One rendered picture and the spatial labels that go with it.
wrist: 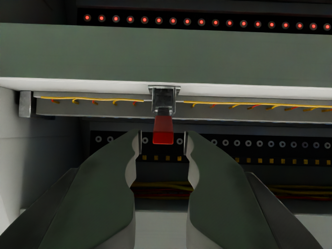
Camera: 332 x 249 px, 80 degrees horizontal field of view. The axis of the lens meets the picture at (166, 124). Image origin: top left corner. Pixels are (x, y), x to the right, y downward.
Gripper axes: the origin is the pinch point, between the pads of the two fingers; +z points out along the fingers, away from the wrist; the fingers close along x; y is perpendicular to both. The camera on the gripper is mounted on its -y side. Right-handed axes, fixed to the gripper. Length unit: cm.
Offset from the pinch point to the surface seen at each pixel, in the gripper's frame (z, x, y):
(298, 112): 9.0, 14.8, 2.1
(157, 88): 5.4, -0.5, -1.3
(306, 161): 17.4, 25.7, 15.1
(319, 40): 6.8, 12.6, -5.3
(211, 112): 8.8, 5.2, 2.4
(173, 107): 4.6, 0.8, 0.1
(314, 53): 6.3, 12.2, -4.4
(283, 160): 17.5, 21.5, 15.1
